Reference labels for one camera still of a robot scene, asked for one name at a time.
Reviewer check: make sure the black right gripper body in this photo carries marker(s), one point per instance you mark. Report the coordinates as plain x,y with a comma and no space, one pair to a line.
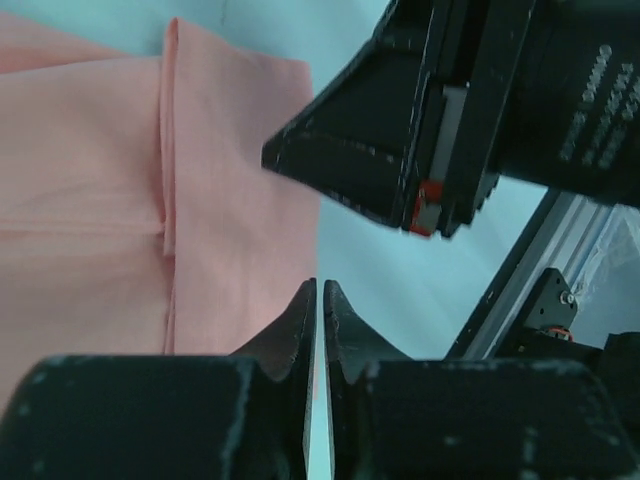
468,61

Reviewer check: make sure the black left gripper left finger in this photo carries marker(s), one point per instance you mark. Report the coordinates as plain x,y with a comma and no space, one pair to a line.
244,415

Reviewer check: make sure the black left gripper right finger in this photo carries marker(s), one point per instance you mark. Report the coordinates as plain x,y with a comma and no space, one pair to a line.
393,417

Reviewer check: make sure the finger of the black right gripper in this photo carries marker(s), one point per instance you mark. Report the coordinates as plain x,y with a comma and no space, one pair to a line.
349,143

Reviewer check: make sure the salmon pink polo shirt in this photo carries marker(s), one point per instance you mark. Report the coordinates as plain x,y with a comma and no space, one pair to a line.
135,214

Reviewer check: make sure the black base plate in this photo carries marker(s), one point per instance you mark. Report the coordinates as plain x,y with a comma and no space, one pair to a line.
561,321

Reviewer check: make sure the aluminium frame rail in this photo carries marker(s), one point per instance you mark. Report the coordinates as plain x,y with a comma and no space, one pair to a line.
566,232

